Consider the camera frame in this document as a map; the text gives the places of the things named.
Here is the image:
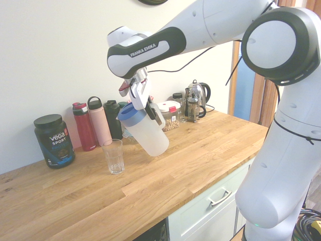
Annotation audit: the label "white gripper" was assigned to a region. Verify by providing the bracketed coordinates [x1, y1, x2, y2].
[128, 78, 158, 121]

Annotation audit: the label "white pitcher with blue lid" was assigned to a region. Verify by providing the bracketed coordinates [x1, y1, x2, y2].
[116, 102, 170, 158]

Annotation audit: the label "pink water bottle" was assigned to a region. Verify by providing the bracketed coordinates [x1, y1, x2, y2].
[87, 96, 113, 147]

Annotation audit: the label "red water bottle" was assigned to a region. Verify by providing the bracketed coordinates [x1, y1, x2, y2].
[72, 101, 97, 152]

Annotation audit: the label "cereal container with white lid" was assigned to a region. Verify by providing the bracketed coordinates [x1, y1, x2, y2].
[156, 100, 181, 133]

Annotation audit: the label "clear glass mug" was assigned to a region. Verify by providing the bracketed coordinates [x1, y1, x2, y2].
[175, 97, 188, 124]

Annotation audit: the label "glass container with teal clips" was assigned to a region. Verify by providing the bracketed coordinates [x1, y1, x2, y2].
[122, 132, 138, 144]

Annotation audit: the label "black shaker bottle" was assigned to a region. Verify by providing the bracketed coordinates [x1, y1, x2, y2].
[103, 100, 124, 140]

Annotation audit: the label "glass French press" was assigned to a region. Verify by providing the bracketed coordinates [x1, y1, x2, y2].
[185, 87, 208, 124]

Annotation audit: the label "clear drinking glass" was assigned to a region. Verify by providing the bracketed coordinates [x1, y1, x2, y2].
[101, 139, 125, 175]

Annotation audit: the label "pale blue door panel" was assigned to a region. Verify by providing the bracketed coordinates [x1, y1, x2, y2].
[234, 41, 256, 122]

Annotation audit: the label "black Vega protein tub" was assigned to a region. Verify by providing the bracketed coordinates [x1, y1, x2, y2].
[34, 113, 76, 170]

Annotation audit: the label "white cabinet drawer front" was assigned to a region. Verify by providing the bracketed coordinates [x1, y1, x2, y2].
[167, 155, 256, 241]

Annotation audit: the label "dark dishwasher front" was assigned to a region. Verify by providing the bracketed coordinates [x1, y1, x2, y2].
[136, 217, 169, 241]

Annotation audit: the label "yellow plastic box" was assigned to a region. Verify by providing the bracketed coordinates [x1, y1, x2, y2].
[310, 220, 321, 236]

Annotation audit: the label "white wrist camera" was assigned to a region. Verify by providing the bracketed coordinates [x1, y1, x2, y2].
[118, 79, 133, 97]

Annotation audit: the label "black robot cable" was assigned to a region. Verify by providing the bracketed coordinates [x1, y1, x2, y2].
[146, 45, 216, 74]

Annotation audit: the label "black round wall clock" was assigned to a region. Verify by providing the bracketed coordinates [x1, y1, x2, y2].
[137, 0, 169, 6]

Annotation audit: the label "wooden door frame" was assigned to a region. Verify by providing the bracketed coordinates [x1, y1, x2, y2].
[232, 0, 296, 126]

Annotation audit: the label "silver drawer handle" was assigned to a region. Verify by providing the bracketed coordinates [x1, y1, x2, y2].
[208, 189, 233, 207]

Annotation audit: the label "coiled black floor cables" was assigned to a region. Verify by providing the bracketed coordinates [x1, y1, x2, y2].
[292, 207, 321, 241]

